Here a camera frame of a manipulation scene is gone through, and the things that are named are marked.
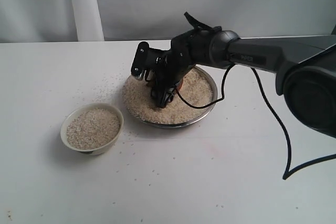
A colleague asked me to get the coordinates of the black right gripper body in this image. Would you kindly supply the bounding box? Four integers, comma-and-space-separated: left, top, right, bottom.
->
146, 29, 213, 88

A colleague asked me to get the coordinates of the brown wooden cup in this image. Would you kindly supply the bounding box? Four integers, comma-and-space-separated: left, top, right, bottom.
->
175, 79, 183, 91

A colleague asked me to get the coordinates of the round steel rice tray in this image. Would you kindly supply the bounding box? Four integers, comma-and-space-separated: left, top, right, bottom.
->
122, 64, 218, 128

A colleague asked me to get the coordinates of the white ceramic rice bowl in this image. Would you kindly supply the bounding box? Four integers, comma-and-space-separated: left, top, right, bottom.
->
60, 103, 124, 155

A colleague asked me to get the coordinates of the white backdrop curtain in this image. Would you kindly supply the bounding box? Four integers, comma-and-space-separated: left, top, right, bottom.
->
1, 0, 335, 42

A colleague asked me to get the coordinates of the black camera cable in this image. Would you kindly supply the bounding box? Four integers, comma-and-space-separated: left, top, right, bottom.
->
173, 62, 336, 180

